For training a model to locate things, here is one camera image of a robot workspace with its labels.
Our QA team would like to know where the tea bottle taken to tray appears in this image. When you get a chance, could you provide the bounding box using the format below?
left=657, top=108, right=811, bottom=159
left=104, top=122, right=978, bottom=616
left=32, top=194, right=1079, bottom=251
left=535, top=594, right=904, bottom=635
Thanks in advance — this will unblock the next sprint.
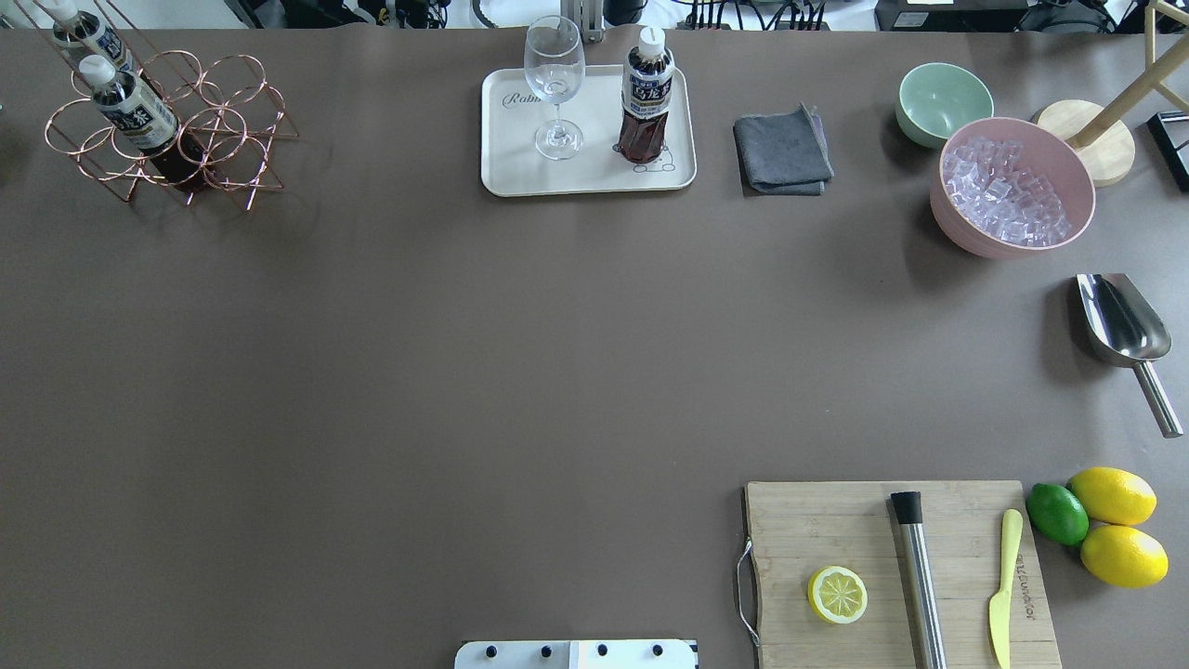
left=619, top=26, right=675, bottom=164

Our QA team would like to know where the copper wire bottle basket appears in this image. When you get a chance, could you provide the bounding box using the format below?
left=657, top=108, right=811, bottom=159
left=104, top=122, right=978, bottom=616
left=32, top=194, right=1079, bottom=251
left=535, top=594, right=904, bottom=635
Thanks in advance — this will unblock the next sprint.
left=14, top=1, right=300, bottom=209

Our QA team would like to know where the tea bottle in basket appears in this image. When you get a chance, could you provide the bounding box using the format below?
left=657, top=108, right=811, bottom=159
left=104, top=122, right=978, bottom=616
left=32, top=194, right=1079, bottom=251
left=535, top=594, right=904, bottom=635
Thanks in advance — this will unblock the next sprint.
left=78, top=55, right=210, bottom=193
left=40, top=1, right=140, bottom=75

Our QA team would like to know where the cream rabbit tray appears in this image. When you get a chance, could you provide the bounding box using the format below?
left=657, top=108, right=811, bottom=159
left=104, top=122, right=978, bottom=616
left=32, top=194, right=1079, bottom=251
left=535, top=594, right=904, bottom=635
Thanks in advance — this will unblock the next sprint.
left=480, top=64, right=698, bottom=196

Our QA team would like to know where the grey folded cloth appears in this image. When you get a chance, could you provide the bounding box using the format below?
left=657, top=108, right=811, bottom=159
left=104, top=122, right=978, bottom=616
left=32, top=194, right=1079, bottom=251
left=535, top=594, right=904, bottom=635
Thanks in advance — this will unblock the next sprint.
left=732, top=103, right=835, bottom=196

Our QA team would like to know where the bamboo cutting board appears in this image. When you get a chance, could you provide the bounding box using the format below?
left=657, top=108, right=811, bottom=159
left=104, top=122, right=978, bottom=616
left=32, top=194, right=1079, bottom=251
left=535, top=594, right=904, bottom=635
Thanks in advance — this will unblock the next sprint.
left=743, top=481, right=1025, bottom=668

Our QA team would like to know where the clear wine glass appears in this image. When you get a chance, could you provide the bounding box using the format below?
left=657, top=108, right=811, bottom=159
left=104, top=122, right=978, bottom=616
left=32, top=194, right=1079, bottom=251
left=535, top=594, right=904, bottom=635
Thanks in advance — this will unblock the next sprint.
left=523, top=14, right=586, bottom=160

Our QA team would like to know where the half lemon slice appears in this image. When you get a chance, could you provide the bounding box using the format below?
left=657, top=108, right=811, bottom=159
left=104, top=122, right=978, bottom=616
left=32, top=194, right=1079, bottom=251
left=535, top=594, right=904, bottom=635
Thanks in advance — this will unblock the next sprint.
left=806, top=566, right=868, bottom=625

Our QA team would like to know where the green ceramic bowl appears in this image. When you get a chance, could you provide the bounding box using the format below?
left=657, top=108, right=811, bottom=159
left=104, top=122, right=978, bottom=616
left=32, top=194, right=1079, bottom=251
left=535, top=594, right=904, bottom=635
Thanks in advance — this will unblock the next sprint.
left=895, top=62, right=995, bottom=149

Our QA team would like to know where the pink bowl of ice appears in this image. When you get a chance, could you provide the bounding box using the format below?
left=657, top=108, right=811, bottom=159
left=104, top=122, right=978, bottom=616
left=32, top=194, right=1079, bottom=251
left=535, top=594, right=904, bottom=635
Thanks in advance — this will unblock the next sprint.
left=930, top=116, right=1096, bottom=259

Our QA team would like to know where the steel muddler black tip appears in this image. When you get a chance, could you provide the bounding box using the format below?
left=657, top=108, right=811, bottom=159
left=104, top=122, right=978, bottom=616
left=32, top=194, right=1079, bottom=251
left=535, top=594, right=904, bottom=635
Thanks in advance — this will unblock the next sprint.
left=889, top=491, right=948, bottom=668

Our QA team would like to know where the yellow plastic knife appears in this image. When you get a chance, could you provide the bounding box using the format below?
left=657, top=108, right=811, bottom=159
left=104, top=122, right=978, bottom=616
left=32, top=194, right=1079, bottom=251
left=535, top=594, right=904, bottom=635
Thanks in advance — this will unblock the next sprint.
left=988, top=509, right=1024, bottom=668

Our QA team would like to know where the green lime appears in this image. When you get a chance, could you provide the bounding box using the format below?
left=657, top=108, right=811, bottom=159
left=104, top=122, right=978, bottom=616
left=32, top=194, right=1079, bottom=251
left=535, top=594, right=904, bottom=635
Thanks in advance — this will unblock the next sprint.
left=1025, top=482, right=1089, bottom=545

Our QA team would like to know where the steel ice scoop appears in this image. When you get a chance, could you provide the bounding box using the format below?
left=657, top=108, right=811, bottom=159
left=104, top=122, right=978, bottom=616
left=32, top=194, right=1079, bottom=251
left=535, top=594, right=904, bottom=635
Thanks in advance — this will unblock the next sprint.
left=1074, top=272, right=1185, bottom=438

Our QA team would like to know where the yellow lemon upper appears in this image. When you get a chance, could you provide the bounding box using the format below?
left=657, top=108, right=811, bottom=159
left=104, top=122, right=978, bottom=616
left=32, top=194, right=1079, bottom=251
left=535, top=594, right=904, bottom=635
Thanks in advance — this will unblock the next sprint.
left=1067, top=466, right=1158, bottom=526

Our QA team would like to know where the yellow lemon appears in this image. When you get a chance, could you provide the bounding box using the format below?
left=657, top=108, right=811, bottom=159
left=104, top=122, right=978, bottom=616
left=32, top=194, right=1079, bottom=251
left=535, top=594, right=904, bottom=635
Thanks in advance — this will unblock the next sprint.
left=1067, top=466, right=1158, bottom=526
left=1081, top=525, right=1170, bottom=589

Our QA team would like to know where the wooden cup tree stand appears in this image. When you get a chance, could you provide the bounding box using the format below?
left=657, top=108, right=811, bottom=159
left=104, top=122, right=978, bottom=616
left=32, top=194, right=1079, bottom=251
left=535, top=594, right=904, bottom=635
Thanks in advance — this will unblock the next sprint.
left=1032, top=1, right=1188, bottom=188

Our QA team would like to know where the yellow lemon lower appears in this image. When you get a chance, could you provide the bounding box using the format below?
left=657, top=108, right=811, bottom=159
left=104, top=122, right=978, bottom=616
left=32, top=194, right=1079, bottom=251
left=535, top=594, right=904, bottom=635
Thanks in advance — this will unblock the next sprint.
left=1081, top=525, right=1170, bottom=589

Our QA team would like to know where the black glass rack tray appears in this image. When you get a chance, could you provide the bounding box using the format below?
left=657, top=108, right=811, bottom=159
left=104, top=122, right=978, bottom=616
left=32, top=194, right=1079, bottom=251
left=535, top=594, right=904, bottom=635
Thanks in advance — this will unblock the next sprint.
left=1146, top=111, right=1188, bottom=193

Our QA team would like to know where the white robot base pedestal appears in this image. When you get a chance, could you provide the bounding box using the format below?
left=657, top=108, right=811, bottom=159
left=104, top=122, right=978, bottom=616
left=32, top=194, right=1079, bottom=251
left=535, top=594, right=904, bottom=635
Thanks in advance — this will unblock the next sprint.
left=453, top=638, right=700, bottom=668

